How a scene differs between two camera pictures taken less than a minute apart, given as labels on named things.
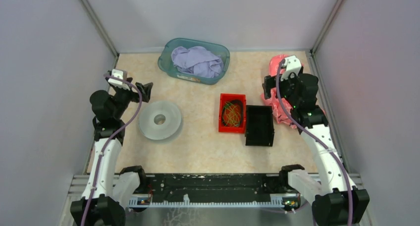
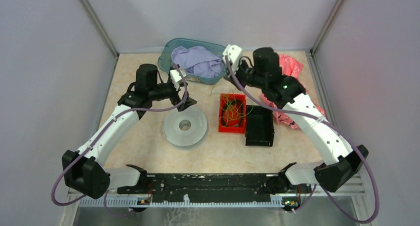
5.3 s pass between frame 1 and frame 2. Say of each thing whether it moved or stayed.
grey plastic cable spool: moved
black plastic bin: stayed
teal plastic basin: stayed
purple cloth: stayed
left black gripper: moved
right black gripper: moved
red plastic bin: stayed
